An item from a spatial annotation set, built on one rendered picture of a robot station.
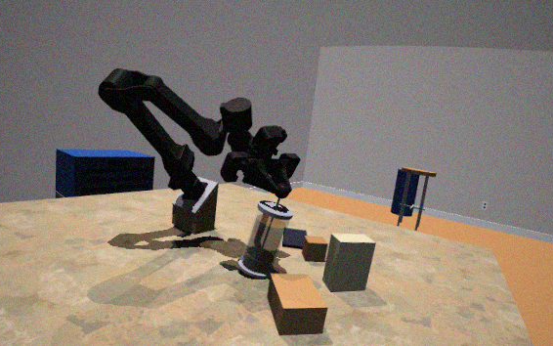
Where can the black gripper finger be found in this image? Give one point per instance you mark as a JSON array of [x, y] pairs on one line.
[[256, 175], [280, 176]]

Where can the glass french press with black knob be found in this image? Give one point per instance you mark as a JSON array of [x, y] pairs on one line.
[[265, 236]]

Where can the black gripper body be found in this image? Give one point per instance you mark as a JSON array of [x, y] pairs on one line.
[[241, 157]]

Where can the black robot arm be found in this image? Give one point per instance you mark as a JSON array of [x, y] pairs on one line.
[[126, 90]]

